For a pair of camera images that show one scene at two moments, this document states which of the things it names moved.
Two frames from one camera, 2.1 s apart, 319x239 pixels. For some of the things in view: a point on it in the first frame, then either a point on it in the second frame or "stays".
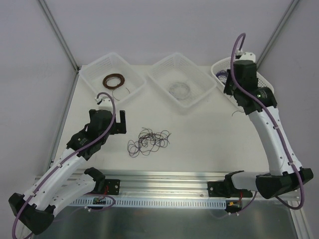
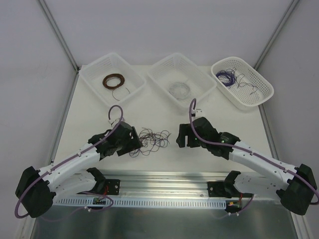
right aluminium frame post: [274, 33] stays
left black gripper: [119, 122] → [132, 141]
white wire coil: [179, 90] stays
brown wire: [148, 142] stays
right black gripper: [228, 83] → [187, 136]
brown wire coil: [107, 77] stays
